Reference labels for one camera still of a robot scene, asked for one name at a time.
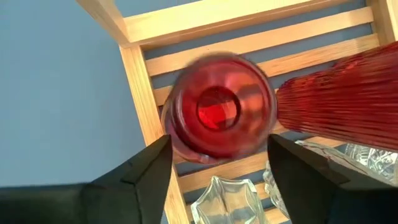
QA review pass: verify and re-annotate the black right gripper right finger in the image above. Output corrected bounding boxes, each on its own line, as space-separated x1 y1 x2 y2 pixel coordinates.
267 133 398 224

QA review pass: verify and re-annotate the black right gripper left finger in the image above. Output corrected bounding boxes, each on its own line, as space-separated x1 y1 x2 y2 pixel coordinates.
0 134 174 224

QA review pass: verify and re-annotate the grey table mat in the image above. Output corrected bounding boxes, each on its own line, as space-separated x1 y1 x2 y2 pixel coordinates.
0 0 374 224

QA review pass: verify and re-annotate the clear conical glass vase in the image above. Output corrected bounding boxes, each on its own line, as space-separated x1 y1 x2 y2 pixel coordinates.
190 175 269 224

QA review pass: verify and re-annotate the red ribbed glass vase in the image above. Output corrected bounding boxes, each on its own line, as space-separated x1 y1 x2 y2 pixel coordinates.
275 40 398 152

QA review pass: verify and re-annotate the red round glass vase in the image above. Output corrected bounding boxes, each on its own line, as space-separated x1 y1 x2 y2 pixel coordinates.
160 52 279 165

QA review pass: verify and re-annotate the wooden slatted shelf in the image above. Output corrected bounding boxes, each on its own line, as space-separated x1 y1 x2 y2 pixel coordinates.
76 0 398 224

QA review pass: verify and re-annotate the clear slender glass vase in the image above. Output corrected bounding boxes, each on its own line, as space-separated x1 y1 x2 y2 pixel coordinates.
262 160 292 220

